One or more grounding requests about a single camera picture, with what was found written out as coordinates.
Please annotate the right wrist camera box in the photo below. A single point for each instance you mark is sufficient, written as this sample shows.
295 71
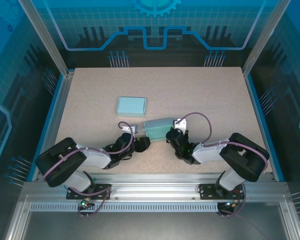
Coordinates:
182 125

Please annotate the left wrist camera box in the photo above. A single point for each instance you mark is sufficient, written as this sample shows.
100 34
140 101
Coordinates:
131 128

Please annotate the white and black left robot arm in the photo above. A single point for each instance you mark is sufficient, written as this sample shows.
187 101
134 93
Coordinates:
95 158

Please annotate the blue edged side rail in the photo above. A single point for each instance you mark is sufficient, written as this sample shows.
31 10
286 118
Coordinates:
259 112
57 112

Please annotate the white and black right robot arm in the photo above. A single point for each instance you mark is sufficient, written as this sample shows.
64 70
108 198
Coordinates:
207 152

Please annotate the aluminium lower frame rail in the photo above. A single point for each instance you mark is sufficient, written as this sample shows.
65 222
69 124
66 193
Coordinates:
291 222
15 225

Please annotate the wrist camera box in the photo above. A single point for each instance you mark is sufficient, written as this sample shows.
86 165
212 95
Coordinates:
131 128
182 125

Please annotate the teal paper box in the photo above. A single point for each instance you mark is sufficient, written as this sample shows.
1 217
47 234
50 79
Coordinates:
130 106
157 131

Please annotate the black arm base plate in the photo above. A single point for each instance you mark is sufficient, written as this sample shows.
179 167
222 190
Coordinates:
207 192
103 196

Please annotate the aluminium frame post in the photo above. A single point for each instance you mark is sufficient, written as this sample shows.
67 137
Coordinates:
50 42
261 42

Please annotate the small board with green light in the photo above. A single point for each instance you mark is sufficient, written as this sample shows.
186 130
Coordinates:
230 204
84 203

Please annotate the aluminium mounting beam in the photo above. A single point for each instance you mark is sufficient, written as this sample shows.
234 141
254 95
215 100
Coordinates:
152 185

